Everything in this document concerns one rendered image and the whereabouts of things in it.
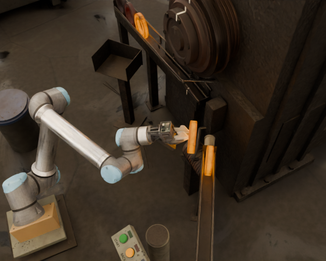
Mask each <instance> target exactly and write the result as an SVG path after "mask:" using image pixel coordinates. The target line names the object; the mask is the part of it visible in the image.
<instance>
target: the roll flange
mask: <svg viewBox="0 0 326 261"><path fill-rule="evenodd" d="M215 2H216V4H217V6H218V8H219V10H220V12H221V15H222V17H223V20H224V24H225V28H226V33H227V42H228V51H227V58H226V61H225V64H224V66H223V67H222V68H221V69H220V70H219V71H217V72H214V74H217V73H219V72H221V71H223V70H224V69H225V68H226V66H227V64H228V62H229V61H231V60H232V59H234V58H235V56H236V54H237V52H238V50H239V46H240V27H239V22H238V18H237V15H236V12H235V9H234V6H233V4H232V2H231V0H215Z"/></svg>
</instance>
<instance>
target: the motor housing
mask: <svg viewBox="0 0 326 261"><path fill-rule="evenodd" d="M187 146H188V142H187V143H185V145H184V146H183V149H182V151H183V154H184V156H185V169H184V185H183V188H184V189H185V191H186V193H187V194H188V195H191V194H193V193H195V192H197V191H199V186H200V169H201V155H202V147H203V144H202V143H201V142H200V145H199V149H198V152H197V154H196V157H198V158H199V161H194V162H192V161H191V157H192V155H193V154H190V153H187Z"/></svg>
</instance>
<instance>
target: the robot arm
mask: <svg viewBox="0 0 326 261"><path fill-rule="evenodd" d="M69 104H70V97H69V95H68V93H67V91H66V90H65V89H63V88H61V87H57V88H52V89H49V90H46V91H42V92H39V93H36V94H35V95H34V96H33V97H32V98H31V100H30V101H29V105H28V110H29V113H30V116H31V118H32V119H33V120H34V121H35V122H37V123H41V125H40V133H39V140H38V148H37V156H36V161H35V162H34V163H33V164H32V168H31V172H29V173H25V172H22V173H19V174H16V175H14V176H12V177H10V178H9V179H7V180H5V181H4V182H3V185H2V186H3V190H4V193H5V195H6V198H7V200H8V202H9V205H10V207H11V210H12V212H13V224H14V226H16V227H18V226H24V225H27V224H29V223H32V222H34V221H36V220H37V219H39V218H41V217H42V216H43V215H44V214H45V210H44V208H43V207H42V206H41V205H40V204H39V203H38V201H37V199H36V196H37V195H39V194H40V193H42V192H44V191H45V190H47V189H49V188H51V187H53V186H55V185H56V184H57V183H58V182H59V180H60V177H61V175H60V171H59V170H58V167H57V166H56V165H55V164H54V162H55V156H56V150H57V144H58V138H59V137H60V138H61V139H63V140H64V141H65V142H66V143H67V144H69V145H70V146H71V147H72V148H74V149H75V150H76V151H77V152H79V153H80V154H81V155H82V156H84V157H85V158H86V159H87V160H88V161H90V162H91V163H92V164H93V165H95V166H96V167H97V168H98V169H99V170H100V171H101V176H102V177H103V179H104V180H105V181H106V182H108V183H115V182H117V181H119V180H121V178H123V177H125V176H126V175H127V174H129V173H137V172H138V171H141V170H142V169H143V159H142V155H141V150H140V146H142V145H150V144H151V143H152V142H154V141H155V139H156V141H158V142H159V143H161V144H162V145H164V146H165V147H167V148H169V149H170V150H175V148H176V144H179V143H181V142H184V141H185V140H187V139H188V138H189V130H188V129H187V128H186V127H185V126H184V125H181V126H180V128H179V127H174V125H173V124H172V122H171V121H166V122H167V123H166V122H160V124H158V125H159V126H158V127H151V126H141V127H130V128H121V129H119V130H118V131H117V133H116V138H115V140H116V144H117V146H118V147H122V152H123V156H121V157H119V158H117V159H116V158H115V157H113V156H112V155H110V154H109V153H108V152H106V151H105V150H104V149H102V148H101V147H100V146H99V145H97V144H96V143H95V142H94V141H92V140H91V139H89V137H87V136H86V135H84V134H83V133H82V132H81V131H79V130H78V129H77V128H75V127H74V126H73V125H72V124H70V123H69V122H68V121H67V120H65V119H64V118H63V113H64V109H65V107H67V106H68V105H69ZM176 134H177V135H176Z"/></svg>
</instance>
